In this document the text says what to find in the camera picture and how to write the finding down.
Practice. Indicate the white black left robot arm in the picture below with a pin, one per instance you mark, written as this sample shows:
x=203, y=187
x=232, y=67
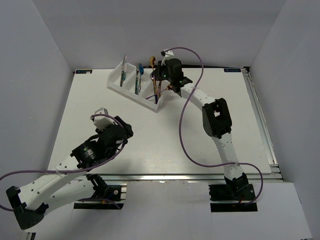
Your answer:
x=71, y=179

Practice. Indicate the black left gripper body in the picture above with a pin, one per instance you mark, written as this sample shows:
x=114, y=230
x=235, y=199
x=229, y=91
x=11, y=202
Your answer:
x=129, y=133

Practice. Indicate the slim gold spoon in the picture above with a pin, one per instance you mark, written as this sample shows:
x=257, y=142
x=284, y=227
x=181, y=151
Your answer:
x=152, y=61

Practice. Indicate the ornate silver fork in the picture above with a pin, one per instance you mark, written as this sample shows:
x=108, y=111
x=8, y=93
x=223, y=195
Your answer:
x=139, y=87

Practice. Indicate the right blue corner label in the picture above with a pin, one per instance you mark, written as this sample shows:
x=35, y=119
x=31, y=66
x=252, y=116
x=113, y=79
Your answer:
x=232, y=70

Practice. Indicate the left blue corner label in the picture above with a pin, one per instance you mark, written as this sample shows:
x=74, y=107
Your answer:
x=83, y=71

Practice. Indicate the teal handled silver fork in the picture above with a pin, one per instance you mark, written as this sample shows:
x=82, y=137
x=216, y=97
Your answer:
x=137, y=81

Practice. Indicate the dark handled steak knife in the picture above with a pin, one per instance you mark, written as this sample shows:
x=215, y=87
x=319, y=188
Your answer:
x=124, y=63

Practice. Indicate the ornate gold spoon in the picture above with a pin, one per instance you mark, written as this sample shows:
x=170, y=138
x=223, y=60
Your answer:
x=162, y=86

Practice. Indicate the teal handled table knife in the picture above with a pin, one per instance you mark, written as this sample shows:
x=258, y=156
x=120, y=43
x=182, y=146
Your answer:
x=122, y=78

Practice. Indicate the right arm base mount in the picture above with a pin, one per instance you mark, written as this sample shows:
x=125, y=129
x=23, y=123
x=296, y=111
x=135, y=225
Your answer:
x=227, y=194

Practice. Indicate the aluminium table frame rail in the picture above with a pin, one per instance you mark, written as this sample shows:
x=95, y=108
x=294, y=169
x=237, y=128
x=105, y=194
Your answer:
x=275, y=174

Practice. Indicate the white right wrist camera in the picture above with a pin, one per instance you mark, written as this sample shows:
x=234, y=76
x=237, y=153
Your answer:
x=167, y=55

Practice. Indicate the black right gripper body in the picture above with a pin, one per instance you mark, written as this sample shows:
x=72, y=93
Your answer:
x=162, y=74

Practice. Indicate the blue iridescent fork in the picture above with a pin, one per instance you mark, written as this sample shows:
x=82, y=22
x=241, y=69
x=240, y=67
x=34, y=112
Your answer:
x=141, y=69

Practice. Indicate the purple blue iridescent spoon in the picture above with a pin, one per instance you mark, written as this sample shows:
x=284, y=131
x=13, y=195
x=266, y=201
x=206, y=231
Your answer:
x=158, y=93

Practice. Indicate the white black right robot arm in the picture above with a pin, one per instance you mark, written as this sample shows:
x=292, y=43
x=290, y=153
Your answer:
x=216, y=121

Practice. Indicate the white three-compartment plastic tray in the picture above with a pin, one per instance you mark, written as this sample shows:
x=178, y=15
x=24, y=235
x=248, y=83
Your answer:
x=128, y=88

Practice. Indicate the rainbow iridescent spoon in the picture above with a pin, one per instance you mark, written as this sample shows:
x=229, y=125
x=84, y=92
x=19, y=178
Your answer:
x=156, y=88

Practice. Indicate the blue corner label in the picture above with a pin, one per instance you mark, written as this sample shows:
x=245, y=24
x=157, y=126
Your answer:
x=83, y=71
x=232, y=70

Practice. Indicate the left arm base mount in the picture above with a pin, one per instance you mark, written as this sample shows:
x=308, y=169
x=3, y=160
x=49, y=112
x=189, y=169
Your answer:
x=104, y=197

